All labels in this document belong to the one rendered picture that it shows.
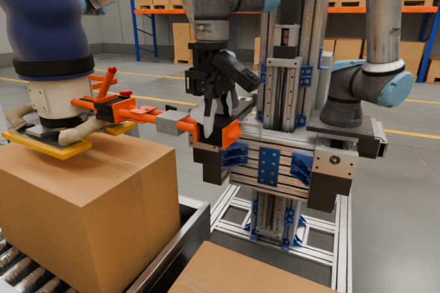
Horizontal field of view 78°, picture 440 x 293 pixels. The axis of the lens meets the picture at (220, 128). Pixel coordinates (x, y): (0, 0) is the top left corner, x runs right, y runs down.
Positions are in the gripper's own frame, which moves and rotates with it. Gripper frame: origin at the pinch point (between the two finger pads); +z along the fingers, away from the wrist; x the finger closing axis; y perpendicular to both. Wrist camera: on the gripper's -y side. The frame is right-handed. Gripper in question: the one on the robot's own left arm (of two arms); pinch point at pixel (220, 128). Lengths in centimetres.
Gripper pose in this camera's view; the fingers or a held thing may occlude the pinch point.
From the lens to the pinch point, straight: 66.4
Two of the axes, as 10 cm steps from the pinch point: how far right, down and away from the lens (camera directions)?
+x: -4.8, 3.3, -8.1
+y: -8.7, -1.8, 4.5
